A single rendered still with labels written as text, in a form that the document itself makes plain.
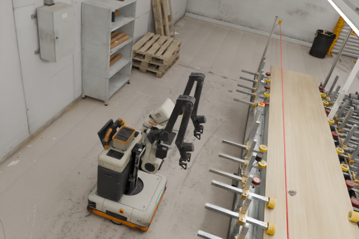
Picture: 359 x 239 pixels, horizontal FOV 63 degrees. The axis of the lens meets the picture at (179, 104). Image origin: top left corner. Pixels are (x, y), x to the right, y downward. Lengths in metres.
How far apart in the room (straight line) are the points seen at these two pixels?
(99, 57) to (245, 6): 6.58
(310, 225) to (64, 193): 2.45
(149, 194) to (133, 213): 0.27
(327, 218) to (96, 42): 3.54
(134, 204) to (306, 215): 1.56
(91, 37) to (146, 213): 2.63
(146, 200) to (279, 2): 8.20
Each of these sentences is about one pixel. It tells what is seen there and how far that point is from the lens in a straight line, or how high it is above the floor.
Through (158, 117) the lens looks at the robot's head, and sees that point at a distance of 2.46.
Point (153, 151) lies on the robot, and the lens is 2.72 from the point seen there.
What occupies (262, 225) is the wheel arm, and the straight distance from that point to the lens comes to 2.36.
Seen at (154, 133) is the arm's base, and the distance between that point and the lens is 2.39.
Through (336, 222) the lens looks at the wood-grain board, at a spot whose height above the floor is 0.90.
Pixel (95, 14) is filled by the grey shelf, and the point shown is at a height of 1.43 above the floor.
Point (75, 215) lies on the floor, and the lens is 3.38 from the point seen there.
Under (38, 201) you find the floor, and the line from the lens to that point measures 3.56.
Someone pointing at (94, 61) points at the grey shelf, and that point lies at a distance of 4.64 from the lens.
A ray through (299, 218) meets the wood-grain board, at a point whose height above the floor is 0.90.
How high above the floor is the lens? 2.69
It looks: 31 degrees down
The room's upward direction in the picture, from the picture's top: 11 degrees clockwise
